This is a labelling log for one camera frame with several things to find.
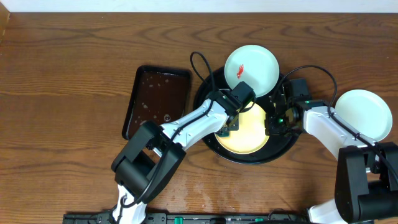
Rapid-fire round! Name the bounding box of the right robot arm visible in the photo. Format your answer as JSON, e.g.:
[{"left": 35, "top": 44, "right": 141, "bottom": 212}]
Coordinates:
[{"left": 265, "top": 100, "right": 397, "bottom": 223}]

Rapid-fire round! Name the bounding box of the green scouring sponge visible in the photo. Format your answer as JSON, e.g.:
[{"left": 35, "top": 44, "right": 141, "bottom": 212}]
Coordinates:
[{"left": 216, "top": 129, "right": 229, "bottom": 138}]

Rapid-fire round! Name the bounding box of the right black cable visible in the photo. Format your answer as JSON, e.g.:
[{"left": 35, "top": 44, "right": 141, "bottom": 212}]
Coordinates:
[{"left": 270, "top": 64, "right": 398, "bottom": 187}]

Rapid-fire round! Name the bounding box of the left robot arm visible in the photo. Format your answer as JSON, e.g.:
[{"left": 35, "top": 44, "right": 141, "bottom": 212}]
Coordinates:
[{"left": 111, "top": 96, "right": 244, "bottom": 223}]

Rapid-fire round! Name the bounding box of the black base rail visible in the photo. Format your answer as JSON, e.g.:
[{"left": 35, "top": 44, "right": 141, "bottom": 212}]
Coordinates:
[{"left": 62, "top": 212, "right": 310, "bottom": 224}]

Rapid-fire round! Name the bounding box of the light blue plate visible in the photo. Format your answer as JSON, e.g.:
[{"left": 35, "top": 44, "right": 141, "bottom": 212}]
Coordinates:
[
  {"left": 224, "top": 45, "right": 279, "bottom": 98},
  {"left": 335, "top": 90, "right": 393, "bottom": 141}
]

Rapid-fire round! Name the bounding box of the round black tray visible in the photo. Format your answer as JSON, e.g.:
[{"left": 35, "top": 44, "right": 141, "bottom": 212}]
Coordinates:
[{"left": 193, "top": 67, "right": 299, "bottom": 164}]

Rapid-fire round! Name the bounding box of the yellow plate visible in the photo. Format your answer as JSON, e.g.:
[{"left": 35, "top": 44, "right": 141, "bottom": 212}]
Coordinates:
[{"left": 216, "top": 103, "right": 269, "bottom": 154}]

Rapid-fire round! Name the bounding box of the black rectangular tray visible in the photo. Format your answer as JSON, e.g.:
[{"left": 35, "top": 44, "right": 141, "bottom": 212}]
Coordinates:
[{"left": 122, "top": 65, "right": 192, "bottom": 140}]

